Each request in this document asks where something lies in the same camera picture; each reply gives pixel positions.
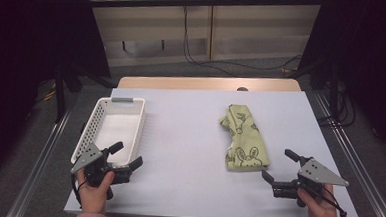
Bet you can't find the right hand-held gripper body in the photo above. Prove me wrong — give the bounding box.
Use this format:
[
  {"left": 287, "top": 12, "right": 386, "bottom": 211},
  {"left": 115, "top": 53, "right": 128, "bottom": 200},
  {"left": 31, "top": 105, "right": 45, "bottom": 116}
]
[{"left": 270, "top": 154, "right": 352, "bottom": 211}]

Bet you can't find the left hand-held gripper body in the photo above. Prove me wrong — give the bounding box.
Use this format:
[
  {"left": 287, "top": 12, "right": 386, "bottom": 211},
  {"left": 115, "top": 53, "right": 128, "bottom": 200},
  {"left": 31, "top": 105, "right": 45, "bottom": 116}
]
[{"left": 69, "top": 141, "right": 135, "bottom": 201}]

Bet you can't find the white perforated plastic basket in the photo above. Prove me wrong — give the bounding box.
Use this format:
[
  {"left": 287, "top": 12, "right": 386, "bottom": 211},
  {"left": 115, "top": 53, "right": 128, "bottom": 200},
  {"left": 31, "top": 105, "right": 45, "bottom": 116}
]
[{"left": 70, "top": 94, "right": 146, "bottom": 169}]

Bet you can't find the green printed cloth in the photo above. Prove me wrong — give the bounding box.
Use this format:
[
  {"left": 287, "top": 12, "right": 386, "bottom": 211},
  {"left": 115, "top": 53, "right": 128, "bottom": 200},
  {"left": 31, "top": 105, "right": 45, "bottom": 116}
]
[{"left": 215, "top": 103, "right": 273, "bottom": 174}]

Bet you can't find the person's left hand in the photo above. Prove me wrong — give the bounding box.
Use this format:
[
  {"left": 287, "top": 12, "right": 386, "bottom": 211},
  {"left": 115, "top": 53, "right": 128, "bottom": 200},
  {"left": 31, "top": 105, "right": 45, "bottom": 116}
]
[{"left": 73, "top": 167, "right": 116, "bottom": 216}]

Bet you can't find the person's right hand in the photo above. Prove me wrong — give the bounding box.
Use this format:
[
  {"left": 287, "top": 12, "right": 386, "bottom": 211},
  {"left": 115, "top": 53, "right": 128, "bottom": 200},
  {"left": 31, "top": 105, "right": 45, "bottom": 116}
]
[{"left": 295, "top": 182, "right": 345, "bottom": 217}]

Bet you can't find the white table mat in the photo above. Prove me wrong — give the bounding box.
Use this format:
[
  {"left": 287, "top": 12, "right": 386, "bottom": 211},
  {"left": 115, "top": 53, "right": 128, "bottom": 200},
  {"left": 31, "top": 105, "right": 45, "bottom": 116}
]
[{"left": 63, "top": 79, "right": 369, "bottom": 217}]

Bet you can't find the black metal stand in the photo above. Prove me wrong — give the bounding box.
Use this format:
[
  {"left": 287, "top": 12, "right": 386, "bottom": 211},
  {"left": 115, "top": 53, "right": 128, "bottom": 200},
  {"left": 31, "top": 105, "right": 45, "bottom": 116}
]
[
  {"left": 51, "top": 60, "right": 85, "bottom": 126},
  {"left": 309, "top": 58, "right": 342, "bottom": 118}
]

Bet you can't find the light wooden table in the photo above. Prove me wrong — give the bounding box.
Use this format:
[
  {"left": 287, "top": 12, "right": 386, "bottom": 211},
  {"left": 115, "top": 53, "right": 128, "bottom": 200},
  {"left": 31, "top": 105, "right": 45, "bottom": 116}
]
[{"left": 117, "top": 70, "right": 303, "bottom": 98}]

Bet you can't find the black curtain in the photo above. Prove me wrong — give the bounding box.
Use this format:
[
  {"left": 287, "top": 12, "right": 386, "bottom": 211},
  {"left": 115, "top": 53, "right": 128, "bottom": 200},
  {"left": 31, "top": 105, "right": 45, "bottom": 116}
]
[
  {"left": 0, "top": 0, "right": 116, "bottom": 198},
  {"left": 293, "top": 0, "right": 386, "bottom": 163}
]

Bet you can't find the black horizontal metal bar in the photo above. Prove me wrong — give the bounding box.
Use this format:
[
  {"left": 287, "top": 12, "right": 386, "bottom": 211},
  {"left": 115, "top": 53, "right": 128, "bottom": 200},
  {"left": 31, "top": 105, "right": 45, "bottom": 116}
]
[{"left": 89, "top": 0, "right": 325, "bottom": 20}]

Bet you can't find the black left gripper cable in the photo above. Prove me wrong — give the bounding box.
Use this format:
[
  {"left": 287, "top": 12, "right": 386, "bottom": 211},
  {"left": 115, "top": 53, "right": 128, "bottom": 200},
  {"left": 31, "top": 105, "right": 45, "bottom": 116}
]
[{"left": 70, "top": 172, "right": 89, "bottom": 208}]

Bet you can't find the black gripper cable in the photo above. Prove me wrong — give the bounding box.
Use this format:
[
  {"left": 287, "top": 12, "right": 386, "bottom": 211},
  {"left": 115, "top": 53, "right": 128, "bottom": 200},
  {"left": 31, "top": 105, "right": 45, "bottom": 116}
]
[
  {"left": 308, "top": 184, "right": 350, "bottom": 217},
  {"left": 70, "top": 172, "right": 89, "bottom": 208}
]

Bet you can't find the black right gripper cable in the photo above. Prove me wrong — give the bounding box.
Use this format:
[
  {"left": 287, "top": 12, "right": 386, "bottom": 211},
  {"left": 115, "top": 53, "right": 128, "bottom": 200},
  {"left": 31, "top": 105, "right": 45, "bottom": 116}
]
[{"left": 308, "top": 184, "right": 350, "bottom": 217}]

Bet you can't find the metal floor rail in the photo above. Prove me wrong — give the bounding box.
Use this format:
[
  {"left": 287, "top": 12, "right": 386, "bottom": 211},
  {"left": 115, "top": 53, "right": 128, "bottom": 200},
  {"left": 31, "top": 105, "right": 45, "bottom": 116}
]
[
  {"left": 4, "top": 105, "right": 74, "bottom": 217},
  {"left": 308, "top": 91, "right": 386, "bottom": 217}
]

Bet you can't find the bundle of black cables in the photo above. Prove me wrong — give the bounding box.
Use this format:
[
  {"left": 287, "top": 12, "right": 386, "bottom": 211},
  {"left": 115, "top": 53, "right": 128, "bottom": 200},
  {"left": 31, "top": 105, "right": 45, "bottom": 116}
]
[{"left": 316, "top": 79, "right": 359, "bottom": 129}]

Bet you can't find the yellow cable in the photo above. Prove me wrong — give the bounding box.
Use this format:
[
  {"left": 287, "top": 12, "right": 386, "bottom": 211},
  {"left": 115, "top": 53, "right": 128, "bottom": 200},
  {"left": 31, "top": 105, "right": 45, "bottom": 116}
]
[{"left": 42, "top": 82, "right": 57, "bottom": 103}]

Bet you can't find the long black floor cable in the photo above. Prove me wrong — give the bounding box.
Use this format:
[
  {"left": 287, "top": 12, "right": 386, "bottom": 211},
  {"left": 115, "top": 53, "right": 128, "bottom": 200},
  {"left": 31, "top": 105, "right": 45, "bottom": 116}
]
[{"left": 180, "top": 6, "right": 304, "bottom": 82}]

